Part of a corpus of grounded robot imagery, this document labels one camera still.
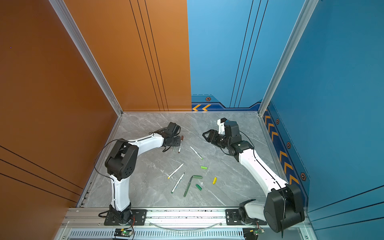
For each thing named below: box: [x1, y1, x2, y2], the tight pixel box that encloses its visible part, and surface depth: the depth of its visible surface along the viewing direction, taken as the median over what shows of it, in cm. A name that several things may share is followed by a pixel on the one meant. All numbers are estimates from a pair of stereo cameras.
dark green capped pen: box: [183, 175, 203, 198], surface depth 88 cm
